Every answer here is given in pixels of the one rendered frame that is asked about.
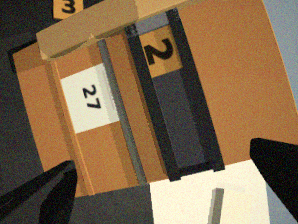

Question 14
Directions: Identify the white paper label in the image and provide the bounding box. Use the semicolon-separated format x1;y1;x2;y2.
61;63;120;134

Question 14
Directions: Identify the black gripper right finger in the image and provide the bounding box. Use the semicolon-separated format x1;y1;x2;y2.
249;138;298;222

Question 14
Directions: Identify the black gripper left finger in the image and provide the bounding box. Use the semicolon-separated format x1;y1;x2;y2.
0;160;77;224

